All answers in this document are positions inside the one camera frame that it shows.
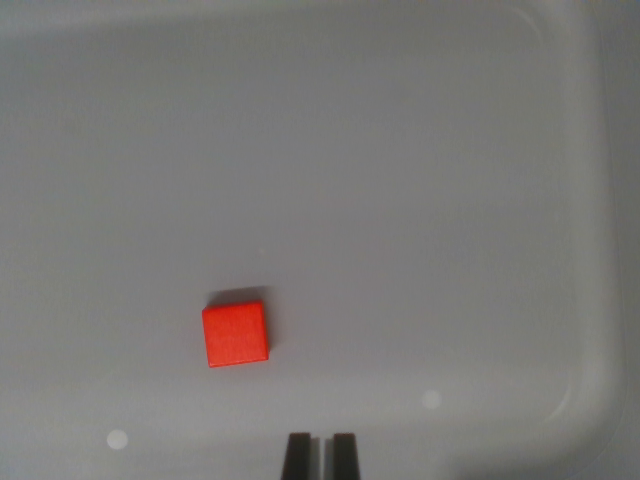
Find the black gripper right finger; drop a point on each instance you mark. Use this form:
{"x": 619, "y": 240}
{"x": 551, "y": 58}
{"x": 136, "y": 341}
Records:
{"x": 345, "y": 457}

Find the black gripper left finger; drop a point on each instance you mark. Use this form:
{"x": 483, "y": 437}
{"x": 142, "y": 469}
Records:
{"x": 298, "y": 457}

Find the red wooden block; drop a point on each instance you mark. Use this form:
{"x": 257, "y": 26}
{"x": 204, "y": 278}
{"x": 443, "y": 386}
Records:
{"x": 234, "y": 333}

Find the grey plastic tray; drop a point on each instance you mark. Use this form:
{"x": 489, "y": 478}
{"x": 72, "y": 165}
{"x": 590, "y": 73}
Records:
{"x": 350, "y": 175}

